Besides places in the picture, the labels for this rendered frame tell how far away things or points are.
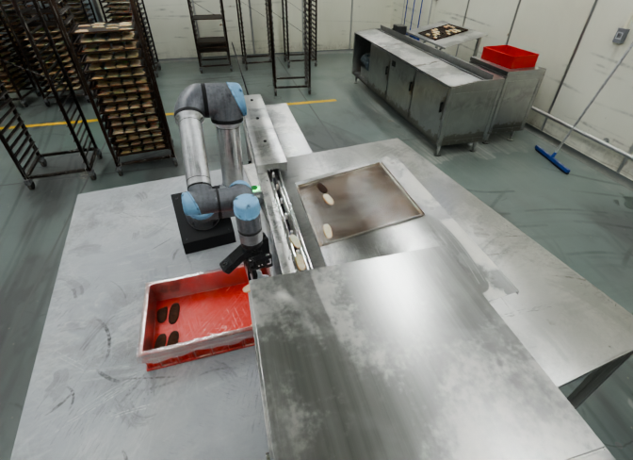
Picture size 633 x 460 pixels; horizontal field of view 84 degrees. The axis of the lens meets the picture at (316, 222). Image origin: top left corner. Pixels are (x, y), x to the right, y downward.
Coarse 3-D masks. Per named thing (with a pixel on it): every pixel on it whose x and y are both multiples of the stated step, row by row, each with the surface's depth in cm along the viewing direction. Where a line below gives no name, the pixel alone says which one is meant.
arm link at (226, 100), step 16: (208, 96) 119; (224, 96) 120; (240, 96) 122; (208, 112) 122; (224, 112) 123; (240, 112) 126; (224, 128) 127; (224, 144) 131; (240, 144) 135; (224, 160) 134; (240, 160) 137; (224, 176) 138; (240, 176) 140
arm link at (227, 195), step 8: (232, 184) 114; (240, 184) 113; (248, 184) 115; (224, 192) 109; (232, 192) 109; (240, 192) 109; (248, 192) 110; (224, 200) 108; (232, 200) 109; (224, 208) 109; (232, 208) 111
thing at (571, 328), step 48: (384, 144) 250; (288, 192) 200; (432, 192) 201; (480, 240) 169; (528, 240) 169; (528, 288) 145; (576, 288) 145; (528, 336) 127; (576, 336) 128; (624, 336) 128
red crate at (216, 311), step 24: (216, 288) 143; (240, 288) 144; (168, 312) 134; (192, 312) 134; (216, 312) 134; (240, 312) 134; (168, 336) 126; (192, 336) 126; (168, 360) 116; (192, 360) 118
